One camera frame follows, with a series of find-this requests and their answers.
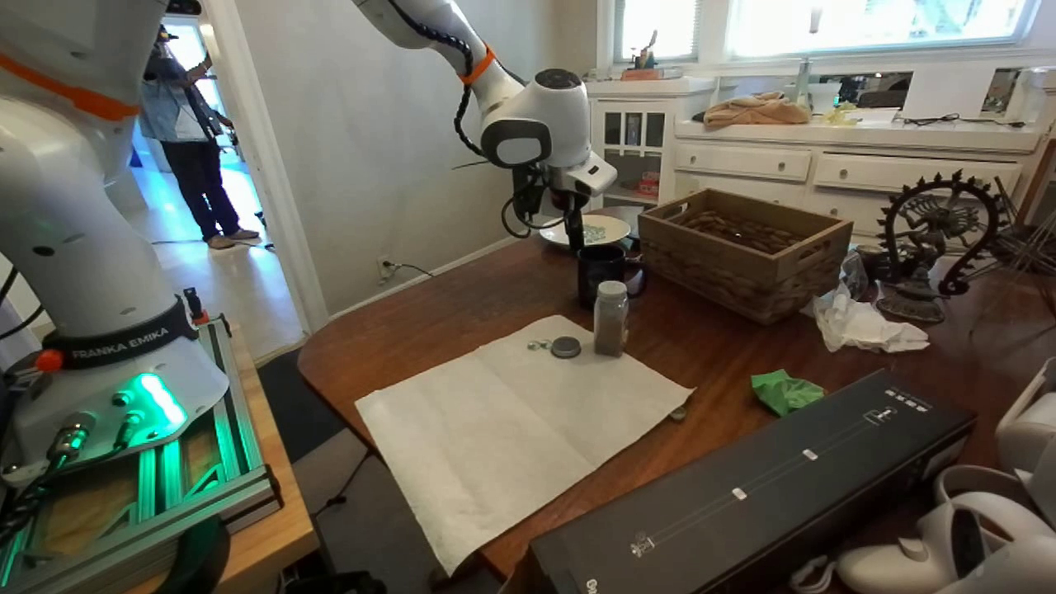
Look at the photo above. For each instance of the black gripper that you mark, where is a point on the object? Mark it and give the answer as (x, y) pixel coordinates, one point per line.
(550, 199)

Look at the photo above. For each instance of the white plate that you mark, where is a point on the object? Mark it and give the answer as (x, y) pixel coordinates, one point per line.
(597, 227)

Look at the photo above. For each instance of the black cup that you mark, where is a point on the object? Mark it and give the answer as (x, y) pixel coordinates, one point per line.
(601, 261)

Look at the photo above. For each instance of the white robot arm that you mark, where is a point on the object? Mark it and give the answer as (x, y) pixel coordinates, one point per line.
(75, 102)

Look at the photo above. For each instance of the clear spice shaker bottle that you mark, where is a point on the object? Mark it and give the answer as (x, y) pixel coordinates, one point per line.
(612, 317)

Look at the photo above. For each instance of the white tealight candle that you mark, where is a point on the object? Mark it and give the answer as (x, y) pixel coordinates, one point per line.
(564, 348)

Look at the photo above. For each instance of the wicker wooden basket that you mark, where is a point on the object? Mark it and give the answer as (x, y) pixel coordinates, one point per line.
(746, 254)

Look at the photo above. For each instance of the white paper sheet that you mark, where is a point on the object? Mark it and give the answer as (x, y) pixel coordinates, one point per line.
(491, 436)

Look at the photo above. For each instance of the white sideboard cabinet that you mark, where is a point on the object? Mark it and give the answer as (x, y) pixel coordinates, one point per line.
(822, 166)

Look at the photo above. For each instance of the green crumpled wrapper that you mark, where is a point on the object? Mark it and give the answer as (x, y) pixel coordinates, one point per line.
(783, 394)

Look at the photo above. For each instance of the white crumpled cloth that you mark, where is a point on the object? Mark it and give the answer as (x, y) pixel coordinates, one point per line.
(845, 322)

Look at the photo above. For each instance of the person in doorway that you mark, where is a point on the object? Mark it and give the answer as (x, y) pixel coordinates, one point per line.
(193, 141)

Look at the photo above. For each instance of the long black box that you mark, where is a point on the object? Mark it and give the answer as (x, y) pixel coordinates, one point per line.
(746, 517)

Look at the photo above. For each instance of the black metal statue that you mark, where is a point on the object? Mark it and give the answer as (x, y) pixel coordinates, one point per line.
(931, 234)

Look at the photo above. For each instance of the white VR headset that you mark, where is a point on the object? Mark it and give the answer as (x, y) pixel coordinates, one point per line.
(992, 529)

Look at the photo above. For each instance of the green robot base frame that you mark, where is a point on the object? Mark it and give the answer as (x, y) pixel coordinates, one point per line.
(118, 466)

